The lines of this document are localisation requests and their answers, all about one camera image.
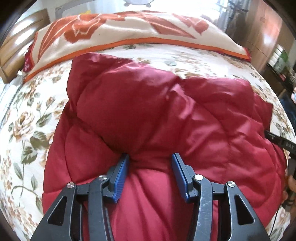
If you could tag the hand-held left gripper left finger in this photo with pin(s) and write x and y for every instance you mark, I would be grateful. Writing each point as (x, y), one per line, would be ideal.
(120, 178)

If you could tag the dark hanging clothes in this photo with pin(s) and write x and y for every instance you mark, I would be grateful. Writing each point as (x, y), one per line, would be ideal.
(233, 25)

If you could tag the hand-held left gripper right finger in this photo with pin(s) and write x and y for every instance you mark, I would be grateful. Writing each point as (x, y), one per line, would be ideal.
(180, 176)

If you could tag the person's right hand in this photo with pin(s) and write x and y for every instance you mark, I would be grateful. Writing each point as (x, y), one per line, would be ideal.
(292, 184)

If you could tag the grey bed guard rail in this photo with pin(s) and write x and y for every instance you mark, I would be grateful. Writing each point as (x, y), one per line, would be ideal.
(69, 7)

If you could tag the dark cluttered desk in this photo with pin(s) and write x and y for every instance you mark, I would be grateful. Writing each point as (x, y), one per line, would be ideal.
(275, 76)

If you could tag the orange flower blanket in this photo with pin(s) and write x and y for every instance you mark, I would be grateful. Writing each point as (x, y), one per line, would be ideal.
(115, 27)

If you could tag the floral bedspread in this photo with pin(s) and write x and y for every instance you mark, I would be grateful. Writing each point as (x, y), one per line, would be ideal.
(30, 129)

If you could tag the wooden wardrobe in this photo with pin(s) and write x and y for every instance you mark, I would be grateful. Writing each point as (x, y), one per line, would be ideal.
(263, 30)

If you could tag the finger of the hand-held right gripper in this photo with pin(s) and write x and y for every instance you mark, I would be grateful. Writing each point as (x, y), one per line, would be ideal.
(284, 144)

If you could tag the stack of boxes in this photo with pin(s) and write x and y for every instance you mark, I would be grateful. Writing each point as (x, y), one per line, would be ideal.
(278, 58)

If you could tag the wooden headboard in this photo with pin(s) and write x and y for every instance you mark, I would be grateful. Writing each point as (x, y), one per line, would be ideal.
(16, 48)

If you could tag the red quilted coat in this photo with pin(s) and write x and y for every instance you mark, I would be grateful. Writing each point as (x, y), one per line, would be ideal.
(161, 111)

